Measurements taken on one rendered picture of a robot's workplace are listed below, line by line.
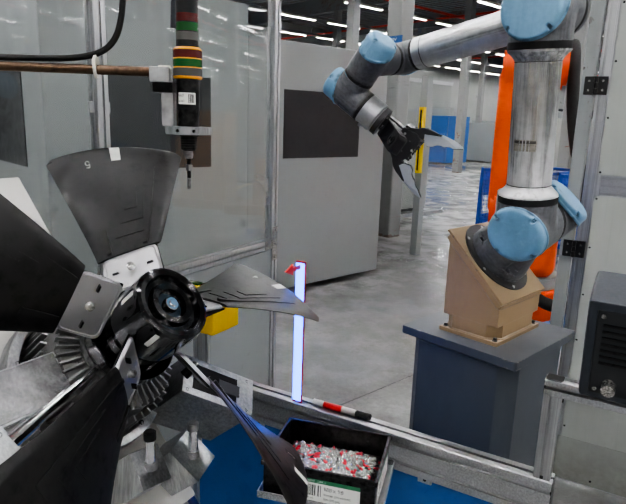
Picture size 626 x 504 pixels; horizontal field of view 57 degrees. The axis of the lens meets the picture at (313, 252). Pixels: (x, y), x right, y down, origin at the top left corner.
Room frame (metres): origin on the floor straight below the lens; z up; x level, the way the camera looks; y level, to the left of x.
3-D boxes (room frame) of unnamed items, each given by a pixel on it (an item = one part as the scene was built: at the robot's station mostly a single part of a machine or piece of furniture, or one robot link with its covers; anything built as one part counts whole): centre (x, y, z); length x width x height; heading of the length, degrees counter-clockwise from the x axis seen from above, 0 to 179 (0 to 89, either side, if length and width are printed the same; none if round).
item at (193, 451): (0.87, 0.19, 0.96); 0.02 x 0.02 x 0.06
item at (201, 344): (1.37, 0.27, 0.92); 0.03 x 0.03 x 0.12; 60
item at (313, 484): (1.00, -0.04, 0.85); 0.22 x 0.17 x 0.07; 74
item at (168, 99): (0.91, 0.21, 1.51); 0.09 x 0.07 x 0.10; 95
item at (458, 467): (1.18, -0.07, 0.82); 0.90 x 0.04 x 0.08; 60
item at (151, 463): (0.80, 0.24, 0.99); 0.02 x 0.02 x 0.06
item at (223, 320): (1.37, 0.27, 1.02); 0.16 x 0.10 x 0.11; 60
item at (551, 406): (0.96, -0.44, 0.96); 0.03 x 0.03 x 0.20; 60
